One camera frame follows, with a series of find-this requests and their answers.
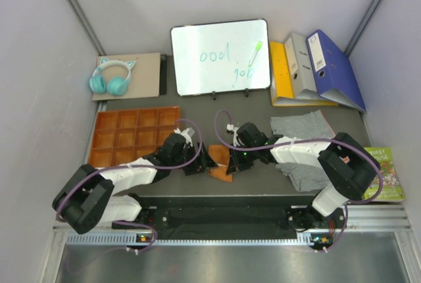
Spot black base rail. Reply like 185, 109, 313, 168
134, 195, 345, 240

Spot orange underwear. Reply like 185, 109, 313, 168
208, 145, 233, 183

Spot blue binder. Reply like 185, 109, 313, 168
306, 30, 366, 113

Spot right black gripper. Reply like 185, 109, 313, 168
228, 141, 259, 174

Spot grey binder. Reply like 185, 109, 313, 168
284, 32, 322, 101

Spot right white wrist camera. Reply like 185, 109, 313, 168
226, 124, 241, 147

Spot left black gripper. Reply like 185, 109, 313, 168
170, 141, 218, 176

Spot yellow binder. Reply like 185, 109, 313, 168
269, 41, 338, 107

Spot grey cable duct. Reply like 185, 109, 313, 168
66, 232, 315, 247

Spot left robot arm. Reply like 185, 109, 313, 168
52, 129, 218, 234

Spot beige board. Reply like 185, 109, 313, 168
91, 53, 161, 101

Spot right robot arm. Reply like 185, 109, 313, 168
226, 122, 381, 228

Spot green treehouse book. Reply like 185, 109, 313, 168
365, 147, 405, 202

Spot grey striped underwear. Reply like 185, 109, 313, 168
270, 110, 335, 192

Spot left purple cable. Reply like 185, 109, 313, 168
55, 118, 203, 254

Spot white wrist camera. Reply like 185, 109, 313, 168
226, 124, 241, 147
174, 128, 195, 145

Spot orange compartment tray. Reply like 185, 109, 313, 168
87, 107, 180, 167

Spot whiteboard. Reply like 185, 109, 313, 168
170, 18, 271, 96

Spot teal cat-ear headphones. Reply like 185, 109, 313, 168
88, 57, 136, 96

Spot green marker pen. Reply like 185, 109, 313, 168
248, 41, 262, 66

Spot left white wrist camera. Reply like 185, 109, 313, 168
174, 128, 195, 145

